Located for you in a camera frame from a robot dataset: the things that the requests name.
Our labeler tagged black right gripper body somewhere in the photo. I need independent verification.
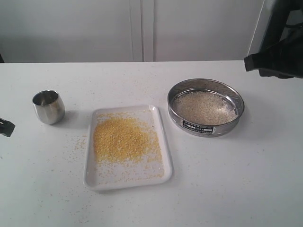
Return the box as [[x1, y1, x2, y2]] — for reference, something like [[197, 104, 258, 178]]
[[285, 0, 303, 40]]

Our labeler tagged stainless steel cup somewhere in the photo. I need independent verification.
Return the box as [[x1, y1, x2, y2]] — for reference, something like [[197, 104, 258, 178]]
[[32, 90, 65, 125]]

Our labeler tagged pile of tan sand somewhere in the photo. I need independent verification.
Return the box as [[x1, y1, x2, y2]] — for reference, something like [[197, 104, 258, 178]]
[[172, 91, 237, 125]]

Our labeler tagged round steel sieve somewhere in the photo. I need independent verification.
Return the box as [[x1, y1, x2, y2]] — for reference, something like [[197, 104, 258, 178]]
[[167, 79, 245, 137]]

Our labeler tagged white cabinet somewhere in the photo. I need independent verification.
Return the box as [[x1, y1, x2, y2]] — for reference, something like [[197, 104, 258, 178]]
[[0, 0, 274, 63]]

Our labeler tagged yellow millet pile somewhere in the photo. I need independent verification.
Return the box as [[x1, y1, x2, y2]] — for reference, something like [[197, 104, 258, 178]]
[[92, 112, 165, 183]]

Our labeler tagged white plastic tray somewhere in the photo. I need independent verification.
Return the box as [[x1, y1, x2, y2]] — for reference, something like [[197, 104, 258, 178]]
[[83, 105, 172, 191]]

